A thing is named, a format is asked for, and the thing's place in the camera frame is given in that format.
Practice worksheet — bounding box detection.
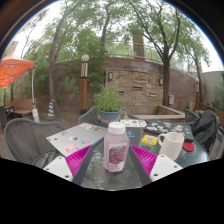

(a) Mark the yellow blue striped cone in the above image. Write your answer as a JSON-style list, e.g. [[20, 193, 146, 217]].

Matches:
[[47, 98, 57, 118]]

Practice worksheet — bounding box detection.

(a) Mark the pink drink bottle white cap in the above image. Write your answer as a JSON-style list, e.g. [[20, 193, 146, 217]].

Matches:
[[103, 121, 130, 173]]

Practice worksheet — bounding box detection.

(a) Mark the slim wooden lamp post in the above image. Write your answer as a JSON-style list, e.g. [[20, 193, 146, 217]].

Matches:
[[195, 77, 201, 111]]

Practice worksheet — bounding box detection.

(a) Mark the black jacket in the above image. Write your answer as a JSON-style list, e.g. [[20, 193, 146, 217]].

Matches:
[[192, 109, 221, 153]]

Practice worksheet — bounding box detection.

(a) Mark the white cup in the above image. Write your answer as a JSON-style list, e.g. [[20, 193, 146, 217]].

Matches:
[[157, 131, 185, 161]]

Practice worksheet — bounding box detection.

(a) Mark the wooden lamp post white globe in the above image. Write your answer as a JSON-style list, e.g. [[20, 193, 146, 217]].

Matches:
[[79, 54, 91, 116]]

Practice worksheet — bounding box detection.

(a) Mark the yellow card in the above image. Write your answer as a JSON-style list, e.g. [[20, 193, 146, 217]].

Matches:
[[140, 134, 159, 146]]

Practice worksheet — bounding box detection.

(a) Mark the silver laptop with stickers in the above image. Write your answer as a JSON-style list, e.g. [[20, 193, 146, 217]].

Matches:
[[45, 122, 109, 158]]

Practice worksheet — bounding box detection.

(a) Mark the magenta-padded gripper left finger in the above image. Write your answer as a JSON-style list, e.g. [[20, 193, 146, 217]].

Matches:
[[43, 138, 105, 187]]

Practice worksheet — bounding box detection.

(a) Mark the wooden bench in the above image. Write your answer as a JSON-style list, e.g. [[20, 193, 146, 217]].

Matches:
[[8, 97, 34, 118]]

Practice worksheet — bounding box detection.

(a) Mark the empty grey wicker chair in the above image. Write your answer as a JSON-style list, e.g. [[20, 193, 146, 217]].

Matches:
[[3, 118, 66, 168]]

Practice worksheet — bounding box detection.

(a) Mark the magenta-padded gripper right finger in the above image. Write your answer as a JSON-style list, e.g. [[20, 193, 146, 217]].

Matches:
[[128, 144, 184, 186]]

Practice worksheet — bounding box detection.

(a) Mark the green plant in blue pot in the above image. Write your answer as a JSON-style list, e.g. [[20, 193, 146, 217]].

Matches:
[[92, 84, 126, 128]]

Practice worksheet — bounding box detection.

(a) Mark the flat round red coaster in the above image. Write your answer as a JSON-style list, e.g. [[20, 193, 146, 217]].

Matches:
[[182, 141, 196, 153]]

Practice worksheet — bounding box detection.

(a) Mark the black laptop with stickers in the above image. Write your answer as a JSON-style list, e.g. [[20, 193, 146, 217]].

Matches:
[[143, 120, 195, 141]]

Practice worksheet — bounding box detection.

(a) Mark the dark wicker chair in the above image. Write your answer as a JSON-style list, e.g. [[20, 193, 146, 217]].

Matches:
[[0, 105, 16, 128]]

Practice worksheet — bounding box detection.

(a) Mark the grey wicker chair with jacket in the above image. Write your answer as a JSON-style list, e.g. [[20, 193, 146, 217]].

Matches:
[[184, 109, 224, 161]]

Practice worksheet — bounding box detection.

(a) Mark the orange patio umbrella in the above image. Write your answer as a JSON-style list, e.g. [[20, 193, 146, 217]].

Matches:
[[0, 51, 41, 123]]

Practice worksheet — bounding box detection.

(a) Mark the tree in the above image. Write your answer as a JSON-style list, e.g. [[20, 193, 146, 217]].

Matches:
[[128, 0, 196, 107], [186, 33, 213, 103], [94, 0, 118, 46], [19, 0, 101, 118]]

